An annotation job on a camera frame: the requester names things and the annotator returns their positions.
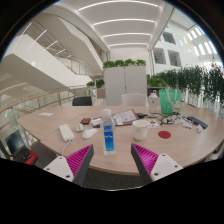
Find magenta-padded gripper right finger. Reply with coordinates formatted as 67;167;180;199
130;143;184;186

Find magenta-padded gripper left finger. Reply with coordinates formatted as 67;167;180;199
43;143;95;187

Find clear blue-labelled water bottle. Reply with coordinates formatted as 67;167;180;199
100;108;117;157

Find flat round red coaster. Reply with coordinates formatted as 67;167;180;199
157;130;172;140

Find red and black chair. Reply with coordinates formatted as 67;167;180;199
4;129;38;166

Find white paper-look mug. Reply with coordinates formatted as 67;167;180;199
131;119;150;141

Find colourful sticker card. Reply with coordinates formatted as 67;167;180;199
146;119;160;129

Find small white rounded gadget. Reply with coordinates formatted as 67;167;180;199
75;122;85;133

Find brown clipboard with papers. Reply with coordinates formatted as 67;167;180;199
111;108;140;127

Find green tote bag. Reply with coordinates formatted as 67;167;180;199
158;88;183;115

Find clear shaker bottle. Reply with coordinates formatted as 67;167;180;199
148;90;159;114

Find black office chair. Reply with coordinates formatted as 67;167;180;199
72;96;93;107

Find white office chair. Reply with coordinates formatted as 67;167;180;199
121;93;148;107

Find white cabinet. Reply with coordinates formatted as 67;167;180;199
103;65;148;107

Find green hedge plant row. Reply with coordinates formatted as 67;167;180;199
146;61;224;108

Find potted green plants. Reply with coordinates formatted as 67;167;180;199
85;78;106;89

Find green plants atop cabinet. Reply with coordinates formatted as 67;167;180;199
102;58;148;69

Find ceiling light strips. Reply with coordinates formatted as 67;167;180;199
78;0;159;48

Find black cable bundle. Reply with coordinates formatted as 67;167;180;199
156;112;184;126

